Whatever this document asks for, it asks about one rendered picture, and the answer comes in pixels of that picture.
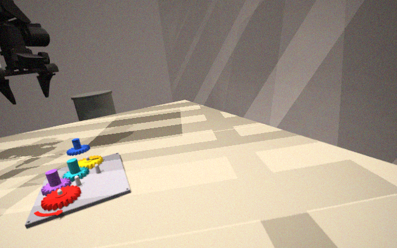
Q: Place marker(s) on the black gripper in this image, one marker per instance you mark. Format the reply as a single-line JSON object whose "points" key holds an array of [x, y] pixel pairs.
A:
{"points": [[44, 76]]}

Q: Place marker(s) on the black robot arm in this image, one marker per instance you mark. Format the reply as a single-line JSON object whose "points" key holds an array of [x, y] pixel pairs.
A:
{"points": [[20, 31]]}

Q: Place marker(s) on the yellow gear with black stripe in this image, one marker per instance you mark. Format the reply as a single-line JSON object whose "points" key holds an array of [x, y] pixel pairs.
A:
{"points": [[90, 163]]}

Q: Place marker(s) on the blue gear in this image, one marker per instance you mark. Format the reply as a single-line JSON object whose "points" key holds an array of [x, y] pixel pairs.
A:
{"points": [[78, 148]]}

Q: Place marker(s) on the teal gear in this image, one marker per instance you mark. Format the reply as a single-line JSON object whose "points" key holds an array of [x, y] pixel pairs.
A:
{"points": [[75, 170]]}

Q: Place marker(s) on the purple gear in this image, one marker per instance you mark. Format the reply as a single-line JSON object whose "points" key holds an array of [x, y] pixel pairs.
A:
{"points": [[54, 182]]}

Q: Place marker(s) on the red gear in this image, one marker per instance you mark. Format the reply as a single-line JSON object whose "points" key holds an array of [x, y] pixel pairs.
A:
{"points": [[54, 201]]}

